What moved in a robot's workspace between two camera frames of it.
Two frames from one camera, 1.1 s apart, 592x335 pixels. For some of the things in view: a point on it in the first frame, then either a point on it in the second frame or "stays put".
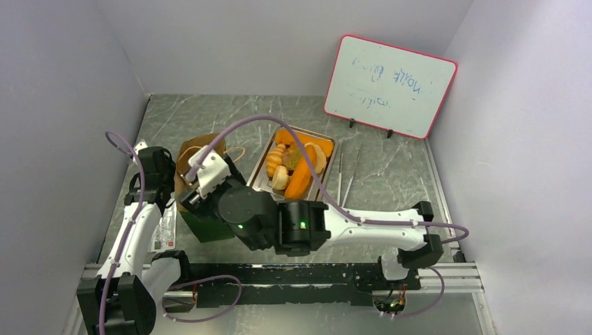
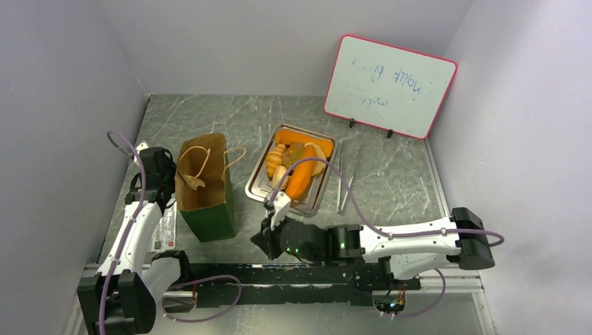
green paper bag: (210, 225) stays put
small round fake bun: (280, 178) stays put
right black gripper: (197, 202) → (265, 239)
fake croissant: (274, 158) stays put
